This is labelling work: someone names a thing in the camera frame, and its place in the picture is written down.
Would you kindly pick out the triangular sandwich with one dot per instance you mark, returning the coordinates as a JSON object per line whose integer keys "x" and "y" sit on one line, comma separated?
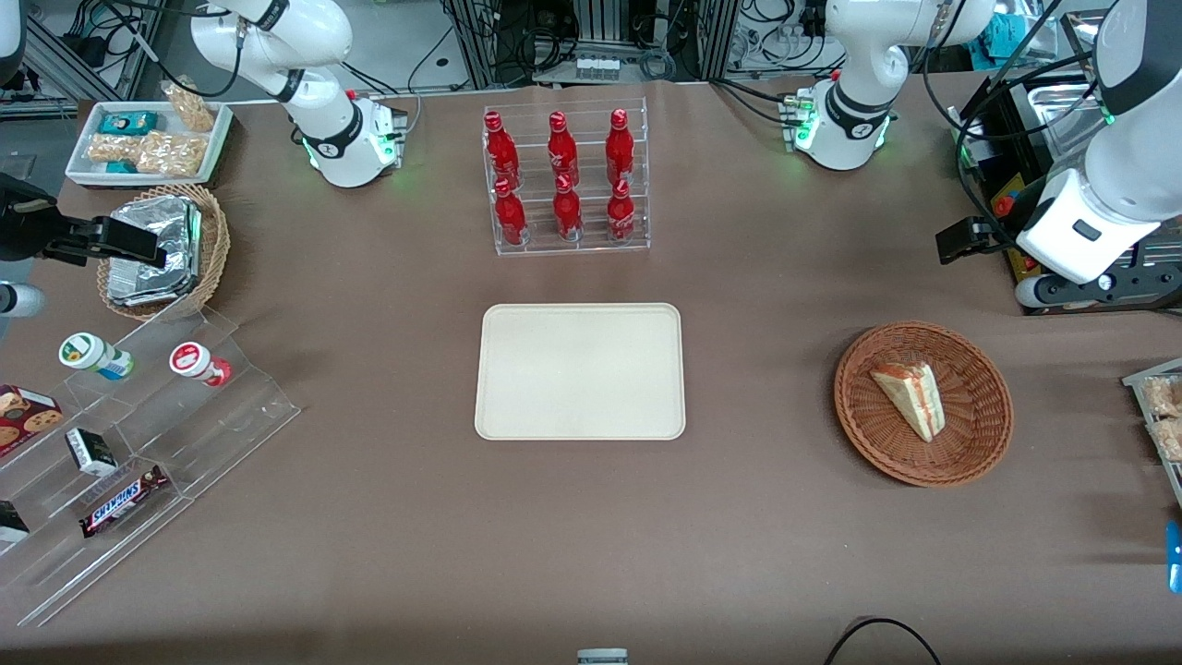
{"x": 914, "y": 397}

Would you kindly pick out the beige rectangular tray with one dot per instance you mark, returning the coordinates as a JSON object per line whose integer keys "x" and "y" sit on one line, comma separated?
{"x": 580, "y": 369}

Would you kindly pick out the white rectangular snack tray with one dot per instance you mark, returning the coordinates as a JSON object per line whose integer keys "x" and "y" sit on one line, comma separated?
{"x": 83, "y": 171}

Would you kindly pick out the brown round wicker basket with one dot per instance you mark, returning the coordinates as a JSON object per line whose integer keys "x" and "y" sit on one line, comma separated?
{"x": 970, "y": 425}

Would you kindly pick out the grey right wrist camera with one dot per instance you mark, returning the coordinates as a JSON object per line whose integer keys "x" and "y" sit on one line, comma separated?
{"x": 18, "y": 300}

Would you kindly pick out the clear bag of nuts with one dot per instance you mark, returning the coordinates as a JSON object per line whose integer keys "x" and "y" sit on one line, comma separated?
{"x": 113, "y": 148}
{"x": 192, "y": 106}
{"x": 174, "y": 155}

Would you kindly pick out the blue object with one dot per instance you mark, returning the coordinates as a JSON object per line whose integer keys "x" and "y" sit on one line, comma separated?
{"x": 1175, "y": 559}

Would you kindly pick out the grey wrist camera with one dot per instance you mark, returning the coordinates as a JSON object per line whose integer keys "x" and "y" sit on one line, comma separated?
{"x": 1053, "y": 292}
{"x": 18, "y": 300}

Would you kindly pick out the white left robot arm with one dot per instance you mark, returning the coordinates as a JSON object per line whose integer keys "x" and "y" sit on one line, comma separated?
{"x": 850, "y": 92}

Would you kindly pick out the clear snack bag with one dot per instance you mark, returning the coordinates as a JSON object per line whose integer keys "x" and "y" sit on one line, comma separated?
{"x": 1169, "y": 440}
{"x": 1163, "y": 395}

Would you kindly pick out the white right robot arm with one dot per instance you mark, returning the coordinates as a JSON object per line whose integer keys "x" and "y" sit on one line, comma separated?
{"x": 332, "y": 120}

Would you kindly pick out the metal tray with snacks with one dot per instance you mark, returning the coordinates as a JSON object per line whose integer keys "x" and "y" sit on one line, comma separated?
{"x": 1171, "y": 480}

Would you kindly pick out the small teal snack packet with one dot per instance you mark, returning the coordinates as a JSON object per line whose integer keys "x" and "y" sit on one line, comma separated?
{"x": 120, "y": 167}

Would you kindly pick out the foil wrapped package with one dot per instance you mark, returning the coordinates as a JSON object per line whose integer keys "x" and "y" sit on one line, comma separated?
{"x": 138, "y": 288}
{"x": 162, "y": 222}

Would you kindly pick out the Snickers chocolate bar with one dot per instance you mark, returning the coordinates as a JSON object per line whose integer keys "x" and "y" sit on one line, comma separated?
{"x": 122, "y": 501}

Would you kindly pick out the clear acrylic bottle rack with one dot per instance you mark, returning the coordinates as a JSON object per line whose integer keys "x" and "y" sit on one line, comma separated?
{"x": 591, "y": 247}

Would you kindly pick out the red capped yogurt bottle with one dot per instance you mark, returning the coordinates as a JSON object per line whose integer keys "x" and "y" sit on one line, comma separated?
{"x": 194, "y": 360}

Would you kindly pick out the small grey device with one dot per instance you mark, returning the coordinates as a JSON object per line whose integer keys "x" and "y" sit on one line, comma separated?
{"x": 602, "y": 657}

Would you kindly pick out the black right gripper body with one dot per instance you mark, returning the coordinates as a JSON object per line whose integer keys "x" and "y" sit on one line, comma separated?
{"x": 20, "y": 226}

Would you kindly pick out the tan wicker basket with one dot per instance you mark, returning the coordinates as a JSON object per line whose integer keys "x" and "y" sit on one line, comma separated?
{"x": 217, "y": 249}

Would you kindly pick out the clear acrylic stepped stand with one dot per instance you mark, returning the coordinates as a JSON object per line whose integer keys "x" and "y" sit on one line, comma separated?
{"x": 212, "y": 443}

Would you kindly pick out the grey power strip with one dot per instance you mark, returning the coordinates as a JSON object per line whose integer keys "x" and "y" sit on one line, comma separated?
{"x": 597, "y": 68}

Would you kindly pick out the red cola bottle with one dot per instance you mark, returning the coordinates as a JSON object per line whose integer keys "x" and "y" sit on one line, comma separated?
{"x": 567, "y": 214}
{"x": 500, "y": 152}
{"x": 509, "y": 217}
{"x": 620, "y": 150}
{"x": 621, "y": 214}
{"x": 561, "y": 152}

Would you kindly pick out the small black white box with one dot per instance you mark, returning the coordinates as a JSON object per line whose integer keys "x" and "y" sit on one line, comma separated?
{"x": 90, "y": 451}

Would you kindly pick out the red cookie box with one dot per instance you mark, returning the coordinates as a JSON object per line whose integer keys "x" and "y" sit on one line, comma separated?
{"x": 23, "y": 416}

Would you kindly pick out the green capped yogurt bottle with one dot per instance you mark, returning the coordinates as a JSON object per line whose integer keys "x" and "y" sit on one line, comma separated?
{"x": 88, "y": 354}

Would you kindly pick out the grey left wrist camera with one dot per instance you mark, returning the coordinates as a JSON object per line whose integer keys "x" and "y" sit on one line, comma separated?
{"x": 1053, "y": 292}

